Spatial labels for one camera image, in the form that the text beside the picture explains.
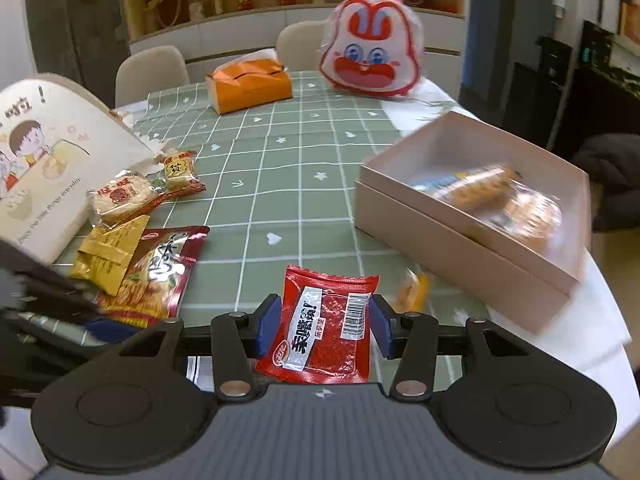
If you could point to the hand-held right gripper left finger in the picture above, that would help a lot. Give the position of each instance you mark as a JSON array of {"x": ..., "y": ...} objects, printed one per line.
[{"x": 267, "y": 325}]

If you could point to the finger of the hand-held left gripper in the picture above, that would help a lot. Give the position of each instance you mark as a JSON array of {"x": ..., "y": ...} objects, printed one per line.
[{"x": 107, "y": 329}]

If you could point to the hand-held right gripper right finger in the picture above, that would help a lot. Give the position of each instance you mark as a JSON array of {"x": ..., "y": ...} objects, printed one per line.
[{"x": 380, "y": 327}]

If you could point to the beige cardboard box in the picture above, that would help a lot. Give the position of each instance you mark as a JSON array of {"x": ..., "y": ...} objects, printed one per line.
[{"x": 450, "y": 240}]

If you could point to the round rice cracker packet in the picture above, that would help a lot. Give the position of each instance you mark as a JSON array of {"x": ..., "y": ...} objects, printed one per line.
[{"x": 120, "y": 197}]

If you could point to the snack packets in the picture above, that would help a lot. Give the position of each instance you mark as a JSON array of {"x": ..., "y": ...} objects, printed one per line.
[{"x": 465, "y": 185}]

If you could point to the round orange cracker packet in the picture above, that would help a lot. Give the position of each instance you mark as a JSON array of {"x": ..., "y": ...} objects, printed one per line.
[{"x": 530, "y": 217}]

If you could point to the orange snack packet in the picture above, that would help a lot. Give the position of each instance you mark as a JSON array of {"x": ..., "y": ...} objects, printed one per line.
[{"x": 412, "y": 290}]

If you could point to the large red noodle packet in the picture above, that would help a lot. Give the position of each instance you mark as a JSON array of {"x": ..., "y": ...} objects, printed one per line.
[{"x": 165, "y": 270}]

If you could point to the green checkered tablecloth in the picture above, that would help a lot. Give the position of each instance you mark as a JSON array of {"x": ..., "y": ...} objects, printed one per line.
[{"x": 280, "y": 170}]

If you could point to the small yellow red snack packet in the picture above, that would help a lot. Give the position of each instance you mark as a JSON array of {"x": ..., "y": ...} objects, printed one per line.
[{"x": 179, "y": 167}]

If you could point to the orange tissue box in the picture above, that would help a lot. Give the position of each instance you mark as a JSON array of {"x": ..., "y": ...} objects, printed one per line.
[{"x": 250, "y": 87}]

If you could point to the beige dining chair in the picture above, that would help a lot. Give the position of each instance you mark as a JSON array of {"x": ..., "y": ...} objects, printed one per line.
[
  {"x": 150, "y": 72},
  {"x": 300, "y": 47}
]

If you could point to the black jacket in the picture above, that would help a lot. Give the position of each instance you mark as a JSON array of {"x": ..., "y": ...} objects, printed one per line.
[{"x": 612, "y": 180}]

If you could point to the rabbit face bag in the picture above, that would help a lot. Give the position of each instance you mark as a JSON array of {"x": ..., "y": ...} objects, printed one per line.
[{"x": 370, "y": 45}]

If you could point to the black cabinet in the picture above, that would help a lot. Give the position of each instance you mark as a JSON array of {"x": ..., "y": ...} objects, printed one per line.
[{"x": 595, "y": 85}]

